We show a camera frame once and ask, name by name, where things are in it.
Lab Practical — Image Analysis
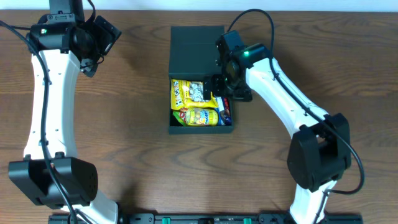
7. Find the yellow Hacks candy bag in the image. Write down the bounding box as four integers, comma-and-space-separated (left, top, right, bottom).
170, 79, 218, 111

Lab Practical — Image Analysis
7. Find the blue Oreo cookie pack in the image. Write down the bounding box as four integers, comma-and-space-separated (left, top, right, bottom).
216, 96, 226, 126

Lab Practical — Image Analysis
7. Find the dark green lidded box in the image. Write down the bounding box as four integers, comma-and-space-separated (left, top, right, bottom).
169, 26, 234, 134

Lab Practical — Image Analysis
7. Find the purple Dairy Milk bar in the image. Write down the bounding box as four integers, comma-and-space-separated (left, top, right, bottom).
222, 97, 232, 125

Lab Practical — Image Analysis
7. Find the green Haribo gummy bag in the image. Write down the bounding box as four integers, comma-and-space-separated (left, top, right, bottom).
172, 111, 187, 126

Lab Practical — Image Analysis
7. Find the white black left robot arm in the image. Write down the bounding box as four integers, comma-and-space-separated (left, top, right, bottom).
8, 1, 123, 223

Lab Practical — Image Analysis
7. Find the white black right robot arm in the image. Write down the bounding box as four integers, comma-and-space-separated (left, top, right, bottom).
208, 30, 351, 223

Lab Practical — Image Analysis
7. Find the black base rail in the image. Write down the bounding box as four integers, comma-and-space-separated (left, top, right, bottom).
48, 213, 364, 224

